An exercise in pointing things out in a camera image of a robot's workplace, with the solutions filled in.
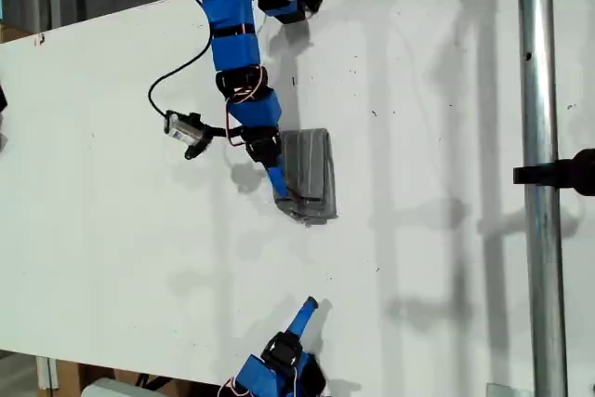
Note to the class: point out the grey striped towel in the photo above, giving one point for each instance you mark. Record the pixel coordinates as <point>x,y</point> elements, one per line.
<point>311,169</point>

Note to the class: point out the white foam block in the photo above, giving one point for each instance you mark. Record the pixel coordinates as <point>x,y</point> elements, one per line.
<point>116,388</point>

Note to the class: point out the brown cardboard box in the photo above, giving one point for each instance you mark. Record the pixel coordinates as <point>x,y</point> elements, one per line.
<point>70,376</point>

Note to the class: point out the black object at table edge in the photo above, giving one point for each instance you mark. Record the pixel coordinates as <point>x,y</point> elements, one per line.
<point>2,99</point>

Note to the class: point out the black clamp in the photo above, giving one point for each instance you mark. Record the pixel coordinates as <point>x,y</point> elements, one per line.
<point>562,173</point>

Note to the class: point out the black camera stalk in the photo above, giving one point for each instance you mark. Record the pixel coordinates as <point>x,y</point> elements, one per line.
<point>218,129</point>

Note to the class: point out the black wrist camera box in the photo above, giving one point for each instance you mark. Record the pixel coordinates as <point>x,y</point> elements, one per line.
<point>182,128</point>

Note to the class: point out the steel post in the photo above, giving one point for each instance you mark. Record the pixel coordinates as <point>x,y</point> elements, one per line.
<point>539,253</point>

